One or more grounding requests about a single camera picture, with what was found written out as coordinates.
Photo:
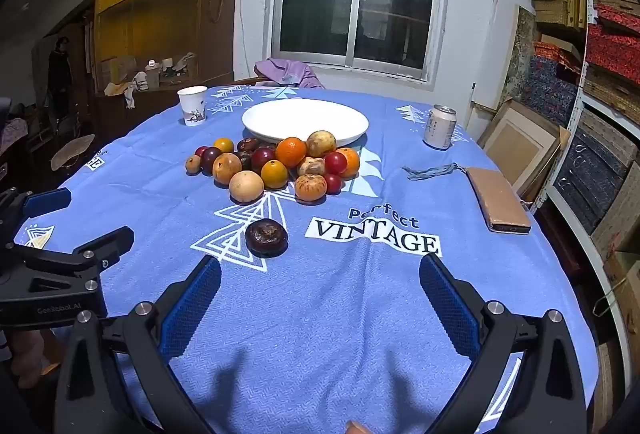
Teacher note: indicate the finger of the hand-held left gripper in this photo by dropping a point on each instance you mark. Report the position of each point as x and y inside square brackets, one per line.
[47, 202]
[107, 246]

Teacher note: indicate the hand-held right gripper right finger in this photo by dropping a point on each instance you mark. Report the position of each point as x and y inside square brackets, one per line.
[447, 309]

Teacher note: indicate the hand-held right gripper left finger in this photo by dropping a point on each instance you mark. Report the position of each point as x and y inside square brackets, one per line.
[192, 309]

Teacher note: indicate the dark brown mangosteen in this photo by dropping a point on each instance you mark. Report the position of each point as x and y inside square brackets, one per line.
[248, 144]
[266, 238]
[245, 159]

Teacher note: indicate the small brown fruit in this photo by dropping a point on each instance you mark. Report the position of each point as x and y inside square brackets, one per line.
[193, 164]

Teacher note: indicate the tan round passion fruit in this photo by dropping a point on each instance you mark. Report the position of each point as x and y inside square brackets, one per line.
[246, 186]

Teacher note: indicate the tiny red tomato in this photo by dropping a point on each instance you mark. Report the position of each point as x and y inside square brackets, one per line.
[200, 150]

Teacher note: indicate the dark purple plum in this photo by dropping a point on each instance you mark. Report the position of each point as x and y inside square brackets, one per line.
[262, 158]
[210, 159]

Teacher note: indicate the tan oval fruit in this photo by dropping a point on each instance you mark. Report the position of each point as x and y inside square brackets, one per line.
[226, 169]

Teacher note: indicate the small orange citrus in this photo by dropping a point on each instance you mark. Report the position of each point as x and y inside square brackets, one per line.
[224, 145]
[274, 175]

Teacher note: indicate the striped orange fruit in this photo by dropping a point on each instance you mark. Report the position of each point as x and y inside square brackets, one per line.
[310, 188]

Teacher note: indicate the large orange mandarin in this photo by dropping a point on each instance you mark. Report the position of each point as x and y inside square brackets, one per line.
[290, 152]
[353, 159]

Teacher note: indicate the wrinkled brown passion fruit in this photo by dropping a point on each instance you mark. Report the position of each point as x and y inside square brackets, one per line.
[311, 165]

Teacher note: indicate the yellow speckled passion fruit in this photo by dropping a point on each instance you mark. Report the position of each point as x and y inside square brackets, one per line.
[320, 143]

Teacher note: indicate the white plate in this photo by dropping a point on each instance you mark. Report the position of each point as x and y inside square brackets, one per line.
[305, 116]

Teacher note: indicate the person's left hand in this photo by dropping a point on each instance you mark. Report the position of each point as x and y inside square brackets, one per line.
[27, 354]

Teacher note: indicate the straw hat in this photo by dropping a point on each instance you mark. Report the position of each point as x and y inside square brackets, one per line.
[72, 151]

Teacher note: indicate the tan leather wallet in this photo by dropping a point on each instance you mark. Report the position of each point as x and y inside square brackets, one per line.
[497, 199]

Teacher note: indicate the blue printed tablecloth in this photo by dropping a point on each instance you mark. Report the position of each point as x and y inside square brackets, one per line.
[320, 314]

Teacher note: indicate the white rag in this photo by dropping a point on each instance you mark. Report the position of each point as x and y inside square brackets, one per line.
[132, 89]

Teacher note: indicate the small open cardboard box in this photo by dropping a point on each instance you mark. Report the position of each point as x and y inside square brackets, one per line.
[117, 70]

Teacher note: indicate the printed paper cup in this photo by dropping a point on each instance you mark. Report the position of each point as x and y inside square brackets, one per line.
[192, 106]

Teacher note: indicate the white beverage can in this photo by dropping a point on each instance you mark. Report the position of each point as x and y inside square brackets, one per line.
[440, 129]

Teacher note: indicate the large cardboard box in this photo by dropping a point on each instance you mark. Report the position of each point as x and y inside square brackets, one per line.
[620, 224]

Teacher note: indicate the wooden cabinet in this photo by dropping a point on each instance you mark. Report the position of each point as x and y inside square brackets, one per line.
[150, 14]

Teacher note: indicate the wooden chair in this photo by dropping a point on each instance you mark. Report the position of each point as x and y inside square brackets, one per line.
[245, 80]

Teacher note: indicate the purple cloth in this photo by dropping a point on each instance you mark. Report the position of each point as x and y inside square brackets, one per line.
[285, 71]

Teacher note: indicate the white board panel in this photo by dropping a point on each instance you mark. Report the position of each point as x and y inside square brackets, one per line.
[500, 54]

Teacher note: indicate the patterned canvas panel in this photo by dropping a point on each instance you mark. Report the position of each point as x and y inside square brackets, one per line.
[522, 54]

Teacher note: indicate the stack of patterned boxes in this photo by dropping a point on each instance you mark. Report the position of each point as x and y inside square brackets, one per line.
[615, 44]

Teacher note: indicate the wooden picture frame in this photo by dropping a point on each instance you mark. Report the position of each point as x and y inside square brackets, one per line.
[520, 146]

